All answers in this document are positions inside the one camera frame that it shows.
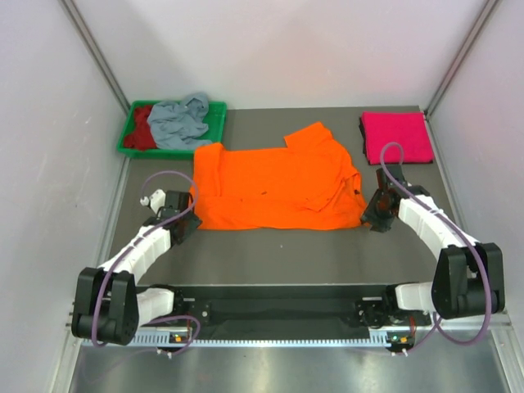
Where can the orange t shirt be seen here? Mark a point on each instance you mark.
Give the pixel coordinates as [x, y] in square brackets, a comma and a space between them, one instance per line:
[310, 183]

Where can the green plastic bin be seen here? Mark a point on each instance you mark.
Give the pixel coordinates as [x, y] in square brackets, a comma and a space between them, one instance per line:
[215, 119]

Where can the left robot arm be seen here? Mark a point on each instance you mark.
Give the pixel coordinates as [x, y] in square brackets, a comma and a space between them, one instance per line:
[108, 307]

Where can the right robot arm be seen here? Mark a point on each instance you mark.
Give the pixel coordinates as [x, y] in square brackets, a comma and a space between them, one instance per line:
[469, 276]

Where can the aluminium corner post left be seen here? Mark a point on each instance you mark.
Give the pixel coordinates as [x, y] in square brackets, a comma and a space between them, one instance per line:
[76, 18]

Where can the dark red t shirt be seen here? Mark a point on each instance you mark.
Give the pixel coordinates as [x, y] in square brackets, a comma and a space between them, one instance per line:
[140, 138]

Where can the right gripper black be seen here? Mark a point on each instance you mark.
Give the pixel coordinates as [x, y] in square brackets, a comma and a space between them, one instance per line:
[378, 224]

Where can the folded pink t shirt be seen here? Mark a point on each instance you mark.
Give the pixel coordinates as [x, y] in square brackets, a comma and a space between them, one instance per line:
[397, 137]

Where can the slotted cable duct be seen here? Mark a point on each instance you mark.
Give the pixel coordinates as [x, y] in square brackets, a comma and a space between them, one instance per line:
[173, 339]

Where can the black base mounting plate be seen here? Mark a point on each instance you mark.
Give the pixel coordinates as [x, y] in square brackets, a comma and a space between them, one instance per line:
[355, 305]

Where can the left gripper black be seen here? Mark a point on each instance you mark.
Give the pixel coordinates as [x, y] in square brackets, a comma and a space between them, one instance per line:
[193, 222]

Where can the aluminium corner post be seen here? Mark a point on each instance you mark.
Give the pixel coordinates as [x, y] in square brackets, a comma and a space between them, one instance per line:
[76, 18]
[482, 19]

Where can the grey-blue t shirt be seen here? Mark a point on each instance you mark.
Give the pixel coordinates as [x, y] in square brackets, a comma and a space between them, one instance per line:
[179, 126]

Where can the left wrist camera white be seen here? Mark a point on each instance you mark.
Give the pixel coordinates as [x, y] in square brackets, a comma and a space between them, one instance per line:
[155, 201]

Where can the aluminium corner post right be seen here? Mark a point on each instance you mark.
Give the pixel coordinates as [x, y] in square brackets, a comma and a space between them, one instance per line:
[482, 19]

